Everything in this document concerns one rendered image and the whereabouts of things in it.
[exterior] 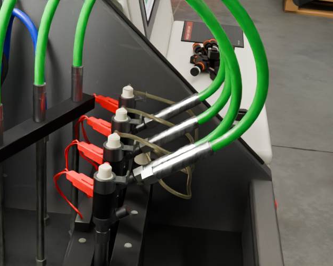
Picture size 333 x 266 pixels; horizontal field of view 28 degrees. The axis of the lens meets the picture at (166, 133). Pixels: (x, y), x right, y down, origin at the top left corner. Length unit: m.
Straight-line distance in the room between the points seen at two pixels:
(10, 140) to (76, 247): 0.17
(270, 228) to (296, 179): 2.03
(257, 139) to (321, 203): 1.73
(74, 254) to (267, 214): 0.34
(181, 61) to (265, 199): 0.53
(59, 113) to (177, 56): 0.62
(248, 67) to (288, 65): 2.80
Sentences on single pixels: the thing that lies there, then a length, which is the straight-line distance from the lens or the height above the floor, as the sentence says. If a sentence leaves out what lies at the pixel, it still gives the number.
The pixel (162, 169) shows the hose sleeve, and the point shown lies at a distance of 0.81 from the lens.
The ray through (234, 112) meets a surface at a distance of 0.86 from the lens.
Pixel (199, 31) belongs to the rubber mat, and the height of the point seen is 0.98.
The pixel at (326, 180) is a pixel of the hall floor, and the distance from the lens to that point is 3.14.
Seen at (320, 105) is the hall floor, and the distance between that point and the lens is 3.86.
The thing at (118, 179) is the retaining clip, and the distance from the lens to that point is 0.83.
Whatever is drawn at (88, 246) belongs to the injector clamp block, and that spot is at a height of 0.98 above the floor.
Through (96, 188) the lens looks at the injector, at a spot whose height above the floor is 1.10.
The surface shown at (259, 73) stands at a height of 1.28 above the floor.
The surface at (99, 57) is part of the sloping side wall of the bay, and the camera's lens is 1.10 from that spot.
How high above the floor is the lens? 1.56
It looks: 28 degrees down
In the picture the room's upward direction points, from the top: 5 degrees clockwise
